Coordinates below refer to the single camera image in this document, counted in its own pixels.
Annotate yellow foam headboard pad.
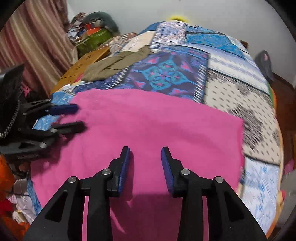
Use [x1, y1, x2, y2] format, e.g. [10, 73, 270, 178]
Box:
[167, 15, 190, 23]

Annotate blue patchwork bed quilt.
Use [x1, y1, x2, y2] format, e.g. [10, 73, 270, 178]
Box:
[26, 21, 285, 237]

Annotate orange striped blanket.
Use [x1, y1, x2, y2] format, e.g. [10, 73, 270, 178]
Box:
[101, 32, 137, 56]

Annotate pink pants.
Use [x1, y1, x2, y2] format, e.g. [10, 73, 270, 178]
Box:
[31, 89, 243, 240]

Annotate olive green garment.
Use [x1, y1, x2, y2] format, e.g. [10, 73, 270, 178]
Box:
[81, 46, 152, 82]

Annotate grey green long pillow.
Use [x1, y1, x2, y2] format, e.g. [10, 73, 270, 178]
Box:
[83, 11, 119, 36]

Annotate grey backpack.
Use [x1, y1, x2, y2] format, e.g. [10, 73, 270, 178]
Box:
[254, 50, 274, 84]

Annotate green storage bag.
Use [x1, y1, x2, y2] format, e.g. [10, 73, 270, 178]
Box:
[76, 29, 113, 58]

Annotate wooden lap desk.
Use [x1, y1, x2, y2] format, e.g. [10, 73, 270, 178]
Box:
[50, 47, 109, 94]

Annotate striped brown curtain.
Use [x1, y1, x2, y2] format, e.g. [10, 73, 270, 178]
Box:
[1, 1, 78, 98]

